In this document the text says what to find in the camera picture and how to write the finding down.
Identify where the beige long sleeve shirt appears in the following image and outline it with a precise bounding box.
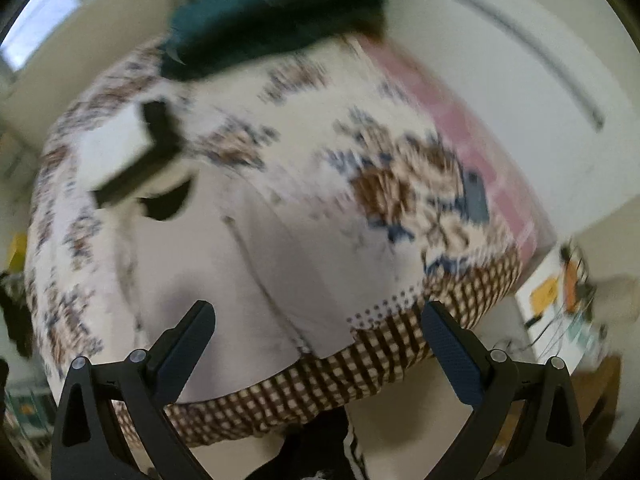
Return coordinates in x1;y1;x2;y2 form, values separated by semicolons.
114;167;354;403

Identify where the yellow box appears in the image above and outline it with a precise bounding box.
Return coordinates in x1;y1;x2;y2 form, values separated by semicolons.
6;233;27;273

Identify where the white folded garment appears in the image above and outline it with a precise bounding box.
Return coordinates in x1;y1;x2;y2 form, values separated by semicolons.
77;103;154;191

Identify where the floral bed blanket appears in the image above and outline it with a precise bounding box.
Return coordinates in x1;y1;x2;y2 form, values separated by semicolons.
26;38;523;446

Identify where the dark green folded quilt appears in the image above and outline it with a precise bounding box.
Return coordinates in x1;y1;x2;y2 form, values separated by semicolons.
160;0;386;81

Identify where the window with white frame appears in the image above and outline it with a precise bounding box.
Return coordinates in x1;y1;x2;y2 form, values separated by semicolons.
1;0;88;74

